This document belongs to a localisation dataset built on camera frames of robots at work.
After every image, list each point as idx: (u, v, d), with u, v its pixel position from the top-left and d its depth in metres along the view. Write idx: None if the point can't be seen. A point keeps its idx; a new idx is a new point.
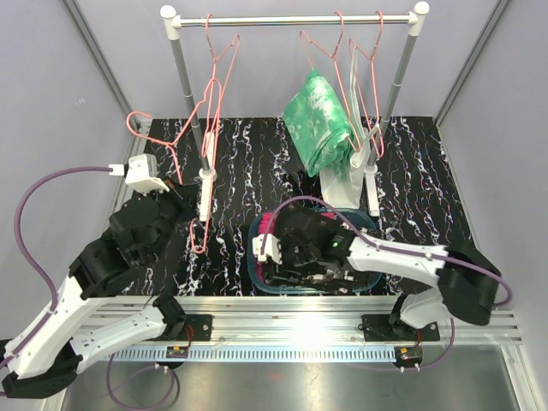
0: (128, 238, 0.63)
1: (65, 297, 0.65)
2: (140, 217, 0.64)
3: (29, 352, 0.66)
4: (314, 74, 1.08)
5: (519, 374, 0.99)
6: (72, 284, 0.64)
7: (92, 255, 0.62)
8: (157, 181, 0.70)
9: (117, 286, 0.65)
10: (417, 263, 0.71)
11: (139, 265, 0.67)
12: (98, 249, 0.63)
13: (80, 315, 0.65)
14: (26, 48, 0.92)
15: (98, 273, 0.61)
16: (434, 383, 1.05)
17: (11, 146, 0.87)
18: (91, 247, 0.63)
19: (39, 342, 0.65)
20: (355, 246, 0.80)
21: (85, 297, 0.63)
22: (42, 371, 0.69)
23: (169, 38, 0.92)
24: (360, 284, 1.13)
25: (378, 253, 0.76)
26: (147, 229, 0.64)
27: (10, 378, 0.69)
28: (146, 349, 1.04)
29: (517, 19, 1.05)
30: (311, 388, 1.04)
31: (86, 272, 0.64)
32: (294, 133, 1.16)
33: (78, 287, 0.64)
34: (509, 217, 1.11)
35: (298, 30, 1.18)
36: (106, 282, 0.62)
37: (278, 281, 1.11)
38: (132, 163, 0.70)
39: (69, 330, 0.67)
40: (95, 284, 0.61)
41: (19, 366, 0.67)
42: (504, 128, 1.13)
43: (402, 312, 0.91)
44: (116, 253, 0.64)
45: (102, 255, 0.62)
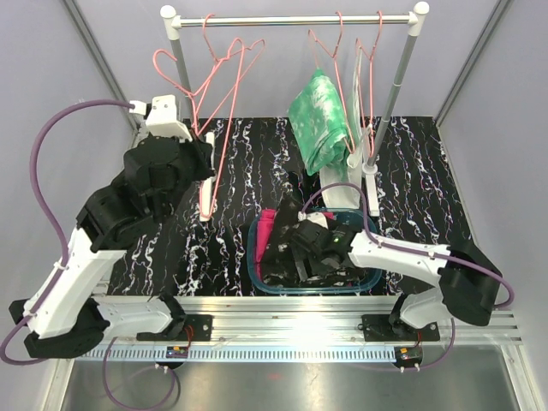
0: (145, 178, 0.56)
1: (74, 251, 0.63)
2: (157, 156, 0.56)
3: (48, 309, 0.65)
4: (318, 74, 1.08)
5: (517, 373, 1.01)
6: (80, 235, 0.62)
7: (98, 203, 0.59)
8: (182, 128, 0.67)
9: (129, 237, 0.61)
10: (419, 262, 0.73)
11: (154, 217, 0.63)
12: (104, 197, 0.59)
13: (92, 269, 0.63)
14: (26, 48, 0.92)
15: (107, 223, 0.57)
16: (436, 383, 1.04)
17: (10, 146, 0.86)
18: (98, 195, 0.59)
19: (57, 299, 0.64)
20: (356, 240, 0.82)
21: (95, 250, 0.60)
22: (65, 330, 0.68)
23: (169, 38, 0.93)
24: (355, 279, 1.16)
25: (379, 251, 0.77)
26: (166, 168, 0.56)
27: (32, 340, 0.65)
28: (147, 349, 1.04)
29: (516, 19, 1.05)
30: (311, 388, 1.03)
31: (93, 223, 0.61)
32: (297, 130, 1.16)
33: (88, 238, 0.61)
34: (509, 216, 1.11)
35: (306, 29, 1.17)
36: (117, 231, 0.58)
37: (276, 281, 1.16)
38: (157, 105, 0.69)
39: (89, 282, 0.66)
40: (104, 235, 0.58)
41: (39, 325, 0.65)
42: (504, 128, 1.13)
43: (402, 312, 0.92)
44: (126, 201, 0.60)
45: (110, 202, 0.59)
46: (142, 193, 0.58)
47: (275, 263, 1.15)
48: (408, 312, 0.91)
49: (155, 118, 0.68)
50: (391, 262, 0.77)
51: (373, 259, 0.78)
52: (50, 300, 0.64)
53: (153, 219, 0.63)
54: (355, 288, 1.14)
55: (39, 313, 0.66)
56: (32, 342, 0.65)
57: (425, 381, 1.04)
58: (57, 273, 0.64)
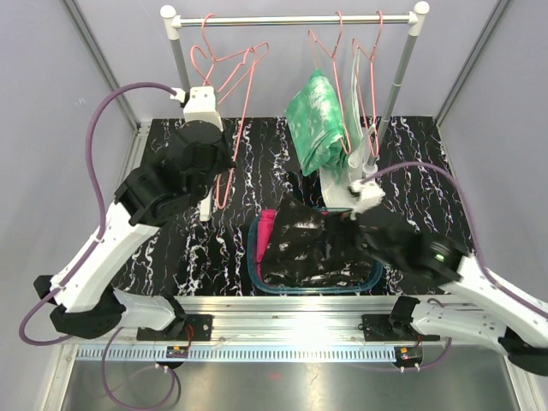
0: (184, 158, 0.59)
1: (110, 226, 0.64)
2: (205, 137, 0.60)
3: (78, 283, 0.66)
4: (317, 74, 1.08)
5: (518, 373, 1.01)
6: (119, 211, 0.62)
7: (138, 180, 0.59)
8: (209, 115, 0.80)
9: (165, 215, 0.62)
10: (535, 321, 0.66)
11: (191, 197, 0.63)
12: (143, 174, 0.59)
13: (125, 246, 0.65)
14: (26, 47, 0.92)
15: (146, 198, 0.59)
16: (437, 383, 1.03)
17: (10, 146, 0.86)
18: (137, 172, 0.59)
19: (87, 273, 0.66)
20: (464, 267, 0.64)
21: (134, 223, 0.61)
22: (90, 305, 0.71)
23: (169, 38, 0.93)
24: (358, 280, 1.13)
25: (493, 294, 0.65)
26: (209, 148, 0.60)
27: (58, 312, 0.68)
28: (147, 349, 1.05)
29: (516, 19, 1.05)
30: (311, 388, 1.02)
31: (132, 199, 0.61)
32: (294, 131, 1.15)
33: (126, 212, 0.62)
34: (509, 216, 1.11)
35: (306, 29, 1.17)
36: (156, 207, 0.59)
37: (277, 281, 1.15)
38: (198, 94, 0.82)
39: (118, 259, 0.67)
40: (144, 209, 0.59)
41: (68, 299, 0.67)
42: (505, 127, 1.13)
43: (414, 318, 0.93)
44: (165, 180, 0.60)
45: (148, 179, 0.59)
46: (184, 171, 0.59)
47: (275, 262, 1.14)
48: (423, 323, 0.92)
49: (193, 107, 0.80)
50: (496, 306, 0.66)
51: (475, 294, 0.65)
52: (80, 275, 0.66)
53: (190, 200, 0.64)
54: (355, 287, 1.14)
55: (68, 286, 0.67)
56: (59, 315, 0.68)
57: (425, 381, 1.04)
58: (91, 246, 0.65)
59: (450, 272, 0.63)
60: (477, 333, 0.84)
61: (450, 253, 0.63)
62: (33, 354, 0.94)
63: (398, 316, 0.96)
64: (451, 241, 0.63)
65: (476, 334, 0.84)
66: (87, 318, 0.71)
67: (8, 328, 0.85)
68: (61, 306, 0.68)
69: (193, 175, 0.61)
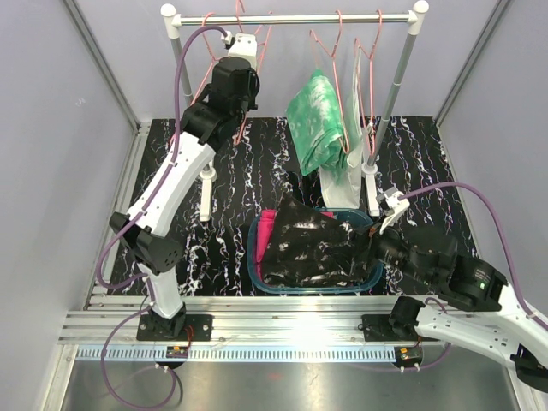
0: (229, 86, 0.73)
1: (182, 150, 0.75)
2: (239, 63, 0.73)
3: (160, 203, 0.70)
4: (318, 74, 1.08)
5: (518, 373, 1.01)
6: (187, 135, 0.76)
7: (195, 113, 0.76)
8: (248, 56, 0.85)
9: (223, 139, 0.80)
10: None
11: (238, 117, 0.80)
12: (197, 110, 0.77)
13: (197, 164, 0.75)
14: (25, 47, 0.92)
15: (207, 126, 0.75)
16: (436, 383, 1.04)
17: (10, 145, 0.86)
18: (192, 110, 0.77)
19: (167, 193, 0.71)
20: (502, 295, 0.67)
21: (202, 143, 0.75)
22: (163, 235, 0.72)
23: (170, 37, 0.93)
24: (358, 281, 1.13)
25: (526, 322, 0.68)
26: (247, 73, 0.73)
27: (146, 232, 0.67)
28: (147, 349, 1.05)
29: (516, 19, 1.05)
30: (310, 388, 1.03)
31: (192, 129, 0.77)
32: (294, 130, 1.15)
33: (193, 138, 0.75)
34: (509, 217, 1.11)
35: (307, 29, 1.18)
36: (217, 132, 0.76)
37: (277, 281, 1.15)
38: (242, 39, 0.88)
39: (185, 184, 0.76)
40: (209, 130, 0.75)
41: (151, 220, 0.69)
42: (504, 128, 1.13)
43: (416, 324, 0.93)
44: (216, 110, 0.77)
45: (203, 111, 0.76)
46: (229, 98, 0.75)
47: (275, 263, 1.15)
48: (429, 329, 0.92)
49: (235, 49, 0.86)
50: (525, 333, 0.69)
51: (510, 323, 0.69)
52: (162, 196, 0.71)
53: (237, 121, 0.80)
54: (354, 288, 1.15)
55: (150, 209, 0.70)
56: (146, 234, 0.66)
57: (425, 381, 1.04)
58: (166, 169, 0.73)
59: (491, 301, 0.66)
60: (487, 346, 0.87)
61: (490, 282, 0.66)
62: (33, 355, 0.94)
63: (401, 318, 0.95)
64: (493, 271, 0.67)
65: (486, 347, 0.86)
66: (165, 241, 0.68)
67: (7, 328, 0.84)
68: (145, 229, 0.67)
69: (235, 100, 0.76)
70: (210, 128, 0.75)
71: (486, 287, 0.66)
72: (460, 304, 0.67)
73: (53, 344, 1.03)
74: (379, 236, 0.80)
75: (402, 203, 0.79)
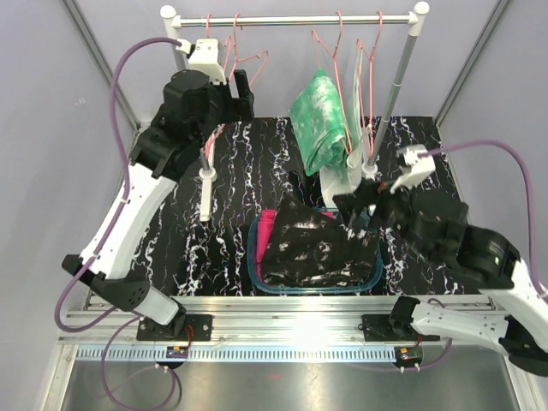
0: (181, 107, 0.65)
1: (134, 184, 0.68)
2: (193, 82, 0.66)
3: (113, 246, 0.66)
4: (319, 74, 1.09)
5: (518, 373, 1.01)
6: (139, 166, 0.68)
7: (150, 139, 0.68)
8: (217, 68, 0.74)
9: (182, 165, 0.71)
10: None
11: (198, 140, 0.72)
12: (152, 134, 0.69)
13: (151, 200, 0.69)
14: (25, 46, 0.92)
15: (163, 153, 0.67)
16: (437, 383, 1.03)
17: (10, 145, 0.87)
18: (146, 135, 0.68)
19: (121, 235, 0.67)
20: (516, 272, 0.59)
21: (157, 176, 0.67)
22: (122, 273, 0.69)
23: (169, 38, 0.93)
24: (358, 280, 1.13)
25: (535, 302, 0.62)
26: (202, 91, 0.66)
27: (98, 280, 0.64)
28: (147, 349, 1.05)
29: (517, 19, 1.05)
30: (311, 388, 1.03)
31: (146, 157, 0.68)
32: (297, 131, 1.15)
33: (147, 169, 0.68)
34: (509, 217, 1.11)
35: (308, 30, 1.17)
36: (173, 160, 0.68)
37: (277, 281, 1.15)
38: (202, 46, 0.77)
39: (142, 221, 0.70)
40: (164, 159, 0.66)
41: (103, 265, 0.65)
42: (503, 128, 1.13)
43: (414, 320, 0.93)
44: (171, 134, 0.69)
45: (157, 137, 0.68)
46: (185, 120, 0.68)
47: (276, 263, 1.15)
48: (423, 324, 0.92)
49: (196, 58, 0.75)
50: (529, 313, 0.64)
51: (521, 303, 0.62)
52: (115, 238, 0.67)
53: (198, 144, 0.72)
54: (354, 288, 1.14)
55: (103, 253, 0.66)
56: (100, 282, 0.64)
57: (425, 381, 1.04)
58: (118, 207, 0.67)
59: (505, 278, 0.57)
60: (477, 333, 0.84)
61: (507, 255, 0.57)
62: (33, 354, 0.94)
63: (399, 317, 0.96)
64: (509, 243, 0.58)
65: (476, 334, 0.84)
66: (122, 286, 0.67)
67: (6, 329, 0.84)
68: (99, 275, 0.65)
69: (192, 122, 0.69)
70: (164, 158, 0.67)
71: (503, 261, 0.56)
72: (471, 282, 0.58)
73: (53, 344, 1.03)
74: (388, 195, 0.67)
75: (424, 160, 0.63)
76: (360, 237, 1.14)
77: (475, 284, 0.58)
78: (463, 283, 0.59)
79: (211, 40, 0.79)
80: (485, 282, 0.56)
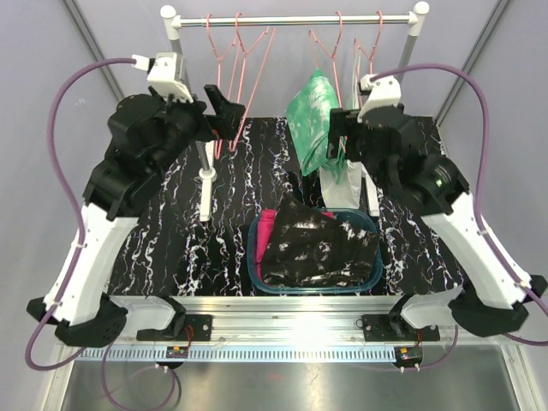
0: (132, 141, 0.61)
1: (91, 225, 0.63)
2: (141, 115, 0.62)
3: (74, 293, 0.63)
4: (317, 74, 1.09)
5: (518, 372, 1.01)
6: (93, 208, 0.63)
7: (102, 175, 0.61)
8: (182, 88, 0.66)
9: (140, 202, 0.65)
10: (503, 281, 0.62)
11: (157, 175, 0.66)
12: (105, 169, 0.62)
13: (110, 240, 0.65)
14: (25, 47, 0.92)
15: (117, 189, 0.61)
16: (436, 382, 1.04)
17: (10, 145, 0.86)
18: (98, 170, 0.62)
19: (81, 280, 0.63)
20: (456, 201, 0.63)
21: (111, 218, 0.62)
22: (92, 312, 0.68)
23: (169, 38, 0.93)
24: (358, 280, 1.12)
25: (473, 236, 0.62)
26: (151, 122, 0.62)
27: (62, 326, 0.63)
28: (147, 349, 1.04)
29: (517, 19, 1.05)
30: (310, 388, 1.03)
31: (103, 196, 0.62)
32: (294, 130, 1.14)
33: (103, 211, 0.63)
34: (508, 217, 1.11)
35: (307, 30, 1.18)
36: (128, 197, 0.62)
37: (277, 281, 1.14)
38: (159, 61, 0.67)
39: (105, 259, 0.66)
40: (118, 200, 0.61)
41: (67, 312, 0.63)
42: (503, 128, 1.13)
43: (403, 308, 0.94)
44: (126, 169, 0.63)
45: (112, 172, 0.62)
46: (138, 154, 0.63)
47: (275, 262, 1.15)
48: (409, 312, 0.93)
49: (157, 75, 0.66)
50: (466, 249, 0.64)
51: (457, 234, 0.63)
52: (74, 283, 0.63)
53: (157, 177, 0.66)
54: (354, 288, 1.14)
55: (65, 299, 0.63)
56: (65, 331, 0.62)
57: (425, 381, 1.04)
58: (74, 253, 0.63)
59: (443, 204, 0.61)
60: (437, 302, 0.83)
61: (451, 183, 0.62)
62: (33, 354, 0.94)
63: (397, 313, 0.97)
64: (457, 173, 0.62)
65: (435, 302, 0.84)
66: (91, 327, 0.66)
67: (6, 329, 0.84)
68: (63, 322, 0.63)
69: (147, 153, 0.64)
70: (118, 199, 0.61)
71: (445, 187, 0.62)
72: (408, 199, 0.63)
73: (53, 344, 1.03)
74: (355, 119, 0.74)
75: (379, 86, 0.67)
76: (360, 236, 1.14)
77: (411, 204, 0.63)
78: (402, 202, 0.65)
79: (170, 53, 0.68)
80: (423, 203, 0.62)
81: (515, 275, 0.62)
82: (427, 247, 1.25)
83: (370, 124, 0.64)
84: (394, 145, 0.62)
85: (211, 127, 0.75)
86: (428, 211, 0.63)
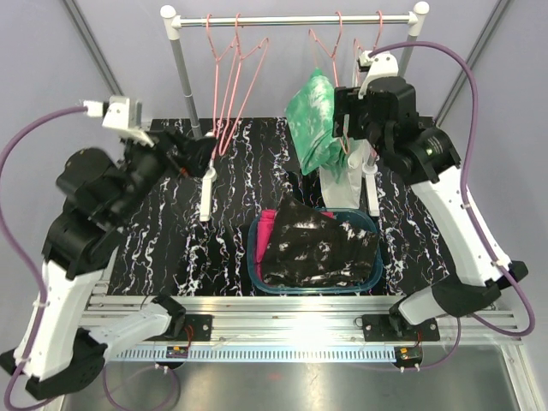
0: (87, 198, 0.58)
1: (51, 283, 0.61)
2: (89, 174, 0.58)
3: (41, 349, 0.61)
4: (317, 73, 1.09)
5: (517, 372, 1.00)
6: (53, 268, 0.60)
7: (62, 230, 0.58)
8: (140, 134, 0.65)
9: (102, 256, 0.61)
10: (479, 257, 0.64)
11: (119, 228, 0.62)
12: (64, 224, 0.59)
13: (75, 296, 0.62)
14: (25, 48, 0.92)
15: (77, 246, 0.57)
16: (436, 383, 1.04)
17: (10, 145, 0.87)
18: (58, 225, 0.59)
19: (46, 338, 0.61)
20: (446, 174, 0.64)
21: (72, 276, 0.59)
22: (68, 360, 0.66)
23: (169, 38, 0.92)
24: (358, 280, 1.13)
25: (456, 210, 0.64)
26: (102, 180, 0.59)
27: (32, 382, 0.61)
28: (147, 349, 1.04)
29: (517, 18, 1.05)
30: (310, 388, 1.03)
31: (62, 254, 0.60)
32: (294, 130, 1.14)
33: (61, 268, 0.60)
34: (507, 216, 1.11)
35: (307, 29, 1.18)
36: (88, 253, 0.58)
37: (277, 281, 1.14)
38: (111, 106, 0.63)
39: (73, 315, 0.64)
40: (75, 259, 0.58)
41: (35, 368, 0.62)
42: (503, 128, 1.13)
43: (402, 303, 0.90)
44: (85, 227, 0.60)
45: (68, 234, 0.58)
46: (92, 211, 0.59)
47: (275, 263, 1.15)
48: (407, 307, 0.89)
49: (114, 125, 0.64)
50: (449, 222, 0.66)
51: (441, 205, 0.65)
52: (39, 341, 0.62)
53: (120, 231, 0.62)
54: (355, 288, 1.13)
55: (33, 355, 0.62)
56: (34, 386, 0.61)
57: (425, 381, 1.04)
58: (38, 312, 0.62)
59: (431, 171, 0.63)
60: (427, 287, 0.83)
61: (443, 155, 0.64)
62: None
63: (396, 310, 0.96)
64: (449, 147, 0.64)
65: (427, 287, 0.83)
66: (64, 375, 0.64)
67: None
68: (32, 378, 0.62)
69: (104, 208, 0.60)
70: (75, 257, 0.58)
71: (435, 157, 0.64)
72: (396, 164, 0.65)
73: None
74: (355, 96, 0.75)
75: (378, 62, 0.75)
76: (360, 236, 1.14)
77: (400, 169, 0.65)
78: (392, 169, 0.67)
79: (122, 96, 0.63)
80: (411, 169, 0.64)
81: (493, 253, 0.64)
82: (427, 247, 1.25)
83: (371, 88, 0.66)
84: (392, 110, 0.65)
85: (179, 166, 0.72)
86: (415, 180, 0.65)
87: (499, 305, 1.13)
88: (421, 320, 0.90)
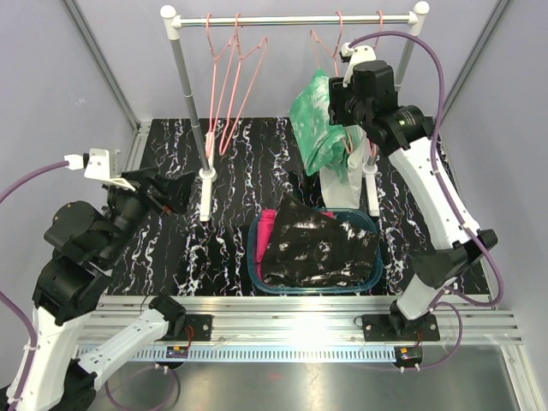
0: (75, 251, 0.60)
1: (43, 328, 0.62)
2: (74, 227, 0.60)
3: (33, 388, 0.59)
4: (319, 74, 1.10)
5: (518, 372, 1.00)
6: (44, 314, 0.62)
7: (50, 279, 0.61)
8: (122, 182, 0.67)
9: (90, 300, 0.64)
10: (447, 219, 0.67)
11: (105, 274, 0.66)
12: (55, 272, 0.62)
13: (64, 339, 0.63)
14: (25, 47, 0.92)
15: (65, 294, 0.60)
16: (436, 383, 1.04)
17: (10, 145, 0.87)
18: (48, 272, 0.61)
19: (38, 377, 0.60)
20: (416, 144, 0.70)
21: (60, 323, 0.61)
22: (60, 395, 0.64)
23: (169, 38, 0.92)
24: (358, 280, 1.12)
25: (427, 176, 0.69)
26: (87, 234, 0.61)
27: None
28: (147, 349, 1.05)
29: (516, 18, 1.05)
30: (310, 388, 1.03)
31: (50, 300, 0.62)
32: (297, 130, 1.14)
33: (51, 315, 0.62)
34: (507, 216, 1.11)
35: (307, 30, 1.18)
36: (76, 299, 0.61)
37: (277, 281, 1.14)
38: (92, 158, 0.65)
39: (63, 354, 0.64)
40: (63, 306, 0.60)
41: (27, 407, 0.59)
42: (503, 128, 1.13)
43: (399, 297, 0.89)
44: (74, 274, 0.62)
45: (56, 284, 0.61)
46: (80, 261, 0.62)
47: (275, 262, 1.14)
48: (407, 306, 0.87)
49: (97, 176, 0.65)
50: (422, 190, 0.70)
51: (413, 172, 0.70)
52: (32, 379, 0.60)
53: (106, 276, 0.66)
54: (354, 288, 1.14)
55: (25, 394, 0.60)
56: None
57: (425, 381, 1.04)
58: (29, 356, 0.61)
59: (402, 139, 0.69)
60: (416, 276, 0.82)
61: (414, 127, 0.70)
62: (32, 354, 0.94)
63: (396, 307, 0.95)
64: (421, 121, 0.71)
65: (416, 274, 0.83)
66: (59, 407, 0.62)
67: None
68: None
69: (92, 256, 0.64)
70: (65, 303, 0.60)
71: (408, 128, 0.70)
72: (374, 134, 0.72)
73: None
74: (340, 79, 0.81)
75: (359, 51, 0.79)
76: (360, 236, 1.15)
77: (377, 139, 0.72)
78: (371, 137, 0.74)
79: (103, 148, 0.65)
80: (385, 139, 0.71)
81: (460, 217, 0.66)
82: (427, 247, 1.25)
83: (355, 68, 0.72)
84: (371, 87, 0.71)
85: (160, 204, 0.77)
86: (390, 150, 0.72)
87: (499, 305, 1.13)
88: (419, 314, 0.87)
